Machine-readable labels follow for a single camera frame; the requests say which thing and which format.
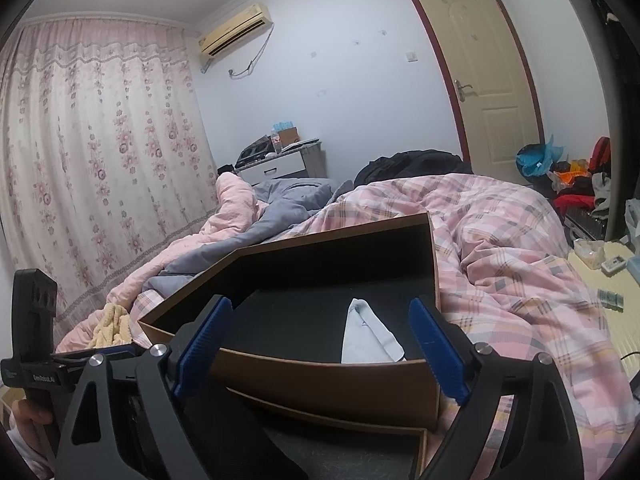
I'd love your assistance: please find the red cloth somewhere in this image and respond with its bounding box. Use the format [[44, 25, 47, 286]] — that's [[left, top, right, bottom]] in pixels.
[[554, 192, 608, 221]]

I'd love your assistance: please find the red bag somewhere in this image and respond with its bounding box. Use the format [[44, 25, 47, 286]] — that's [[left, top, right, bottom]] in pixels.
[[587, 136, 612, 173]]

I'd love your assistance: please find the grey quilt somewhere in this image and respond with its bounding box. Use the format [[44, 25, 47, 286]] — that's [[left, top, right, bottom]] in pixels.
[[142, 178, 346, 321]]

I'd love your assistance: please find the black jacket on bed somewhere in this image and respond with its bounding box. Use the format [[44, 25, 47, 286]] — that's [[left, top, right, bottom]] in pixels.
[[354, 150, 473, 188]]

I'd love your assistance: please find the white plastic bag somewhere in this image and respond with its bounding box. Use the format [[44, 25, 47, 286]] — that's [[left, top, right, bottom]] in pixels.
[[625, 199, 640, 251]]

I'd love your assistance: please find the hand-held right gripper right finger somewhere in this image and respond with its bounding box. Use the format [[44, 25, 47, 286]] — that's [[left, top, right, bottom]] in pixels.
[[407, 296, 586, 480]]

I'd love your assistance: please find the yellow fluffy towel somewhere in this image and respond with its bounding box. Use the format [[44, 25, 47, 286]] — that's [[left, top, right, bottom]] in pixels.
[[89, 304, 138, 348]]

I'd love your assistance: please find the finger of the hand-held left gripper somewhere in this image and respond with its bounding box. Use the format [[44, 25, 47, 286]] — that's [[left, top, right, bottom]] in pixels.
[[52, 342, 148, 363]]

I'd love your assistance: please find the grey garment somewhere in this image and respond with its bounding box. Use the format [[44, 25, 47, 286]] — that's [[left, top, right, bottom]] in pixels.
[[590, 170, 613, 216]]

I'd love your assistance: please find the person's left hand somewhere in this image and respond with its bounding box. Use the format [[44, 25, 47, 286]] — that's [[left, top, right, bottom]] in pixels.
[[11, 400, 53, 428]]

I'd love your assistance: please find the pink fleece blanket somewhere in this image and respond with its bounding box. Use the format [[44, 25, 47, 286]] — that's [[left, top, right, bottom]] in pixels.
[[55, 172, 271, 356]]

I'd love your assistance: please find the pink floral curtain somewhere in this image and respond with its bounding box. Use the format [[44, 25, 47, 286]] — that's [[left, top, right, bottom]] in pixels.
[[0, 20, 221, 341]]

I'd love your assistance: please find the white and grey nightstand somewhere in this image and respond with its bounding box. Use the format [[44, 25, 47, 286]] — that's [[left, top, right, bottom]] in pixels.
[[235, 142, 326, 186]]

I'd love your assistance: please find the clear plastic container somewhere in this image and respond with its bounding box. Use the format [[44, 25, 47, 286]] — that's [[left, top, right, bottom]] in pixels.
[[572, 239, 606, 271]]

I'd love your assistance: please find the orange plastic bag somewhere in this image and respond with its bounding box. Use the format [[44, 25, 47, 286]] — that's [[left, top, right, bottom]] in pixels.
[[552, 160, 591, 183]]

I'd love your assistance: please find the brown cardboard box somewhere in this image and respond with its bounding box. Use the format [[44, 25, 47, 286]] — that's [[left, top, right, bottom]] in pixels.
[[137, 212, 443, 431]]

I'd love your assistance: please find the black case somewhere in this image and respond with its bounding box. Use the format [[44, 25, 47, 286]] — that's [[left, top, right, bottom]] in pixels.
[[565, 207, 608, 251]]

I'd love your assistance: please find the light blue cloth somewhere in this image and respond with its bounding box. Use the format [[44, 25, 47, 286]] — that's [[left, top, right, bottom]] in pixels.
[[341, 298, 406, 365]]

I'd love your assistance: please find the cream air conditioner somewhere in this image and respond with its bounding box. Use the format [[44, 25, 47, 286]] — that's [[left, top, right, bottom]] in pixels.
[[196, 4, 275, 58]]

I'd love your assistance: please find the pink plaid quilt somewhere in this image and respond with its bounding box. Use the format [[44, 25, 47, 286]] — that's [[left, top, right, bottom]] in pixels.
[[135, 172, 636, 480]]

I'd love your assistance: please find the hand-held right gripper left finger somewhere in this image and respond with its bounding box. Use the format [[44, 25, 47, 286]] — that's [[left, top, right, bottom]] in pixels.
[[54, 294, 308, 480]]

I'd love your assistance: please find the cream door with red frame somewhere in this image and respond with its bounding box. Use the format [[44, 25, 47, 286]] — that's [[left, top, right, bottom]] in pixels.
[[404, 0, 546, 181]]

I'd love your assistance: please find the air conditioner cable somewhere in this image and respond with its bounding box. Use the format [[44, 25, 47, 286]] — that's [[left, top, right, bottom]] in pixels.
[[200, 22, 276, 80]]

